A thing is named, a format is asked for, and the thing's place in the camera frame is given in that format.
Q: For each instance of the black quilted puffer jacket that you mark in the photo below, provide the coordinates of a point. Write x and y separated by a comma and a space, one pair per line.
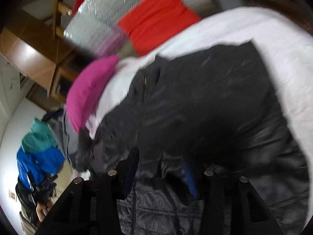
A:
217, 105

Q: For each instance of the red square cushion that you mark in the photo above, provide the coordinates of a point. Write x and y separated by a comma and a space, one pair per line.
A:
153, 22

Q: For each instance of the teal garment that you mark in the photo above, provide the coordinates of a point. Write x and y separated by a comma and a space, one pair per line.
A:
39, 138

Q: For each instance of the blue jacket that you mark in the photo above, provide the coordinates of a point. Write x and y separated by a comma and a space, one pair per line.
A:
40, 164

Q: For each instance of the wooden curved pillar cabinet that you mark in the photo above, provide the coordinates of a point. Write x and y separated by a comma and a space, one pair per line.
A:
53, 63

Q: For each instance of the white embossed bed blanket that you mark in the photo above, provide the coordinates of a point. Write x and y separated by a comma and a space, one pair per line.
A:
286, 51

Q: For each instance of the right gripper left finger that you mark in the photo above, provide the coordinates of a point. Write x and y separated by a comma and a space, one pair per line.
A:
90, 206

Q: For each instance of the magenta pillow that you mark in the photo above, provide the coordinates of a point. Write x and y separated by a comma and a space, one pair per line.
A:
87, 89

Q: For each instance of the silver foil insulation mat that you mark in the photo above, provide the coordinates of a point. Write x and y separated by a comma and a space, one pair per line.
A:
93, 29

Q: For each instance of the grey garment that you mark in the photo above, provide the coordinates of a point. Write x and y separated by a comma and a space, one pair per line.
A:
64, 134

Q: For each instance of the wooden stair railing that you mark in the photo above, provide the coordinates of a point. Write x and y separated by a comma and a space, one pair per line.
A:
60, 9

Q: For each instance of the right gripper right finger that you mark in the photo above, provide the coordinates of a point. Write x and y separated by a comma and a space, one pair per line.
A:
228, 199

